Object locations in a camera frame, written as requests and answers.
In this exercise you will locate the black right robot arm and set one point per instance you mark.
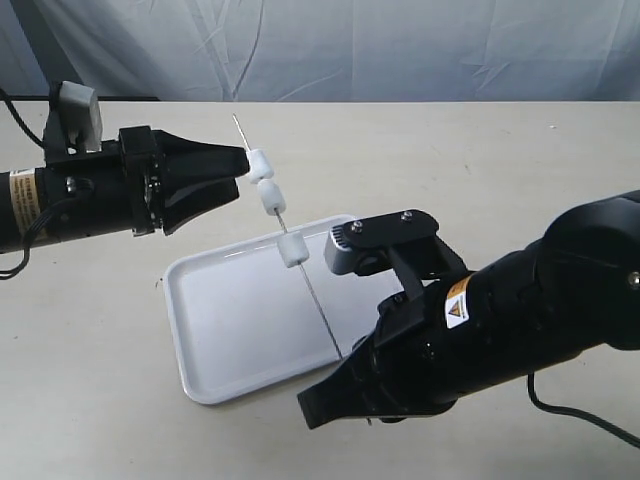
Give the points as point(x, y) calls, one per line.
point(575, 288)

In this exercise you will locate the white plastic tray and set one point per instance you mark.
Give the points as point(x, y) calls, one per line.
point(242, 321)

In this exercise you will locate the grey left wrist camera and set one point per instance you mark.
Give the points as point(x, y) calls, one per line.
point(76, 109)

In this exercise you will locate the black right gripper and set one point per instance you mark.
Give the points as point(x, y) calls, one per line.
point(422, 357)

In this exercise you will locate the white backdrop curtain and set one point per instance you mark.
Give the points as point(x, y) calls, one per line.
point(326, 51)

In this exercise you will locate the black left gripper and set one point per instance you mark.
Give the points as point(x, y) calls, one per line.
point(155, 162)

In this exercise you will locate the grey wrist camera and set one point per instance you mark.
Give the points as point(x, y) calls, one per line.
point(76, 109)
point(404, 242)

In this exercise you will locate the white marshmallow top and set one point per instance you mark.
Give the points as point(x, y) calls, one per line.
point(260, 166)

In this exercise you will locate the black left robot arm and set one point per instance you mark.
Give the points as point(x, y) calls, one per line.
point(78, 196)

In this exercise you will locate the white marshmallow bottom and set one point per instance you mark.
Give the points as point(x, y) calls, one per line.
point(292, 249)

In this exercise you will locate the white marshmallow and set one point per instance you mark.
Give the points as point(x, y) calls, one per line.
point(292, 249)
point(271, 196)
point(260, 166)

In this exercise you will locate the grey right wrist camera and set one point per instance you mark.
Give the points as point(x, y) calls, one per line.
point(404, 242)

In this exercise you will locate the thin metal skewer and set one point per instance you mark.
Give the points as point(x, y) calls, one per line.
point(308, 284)

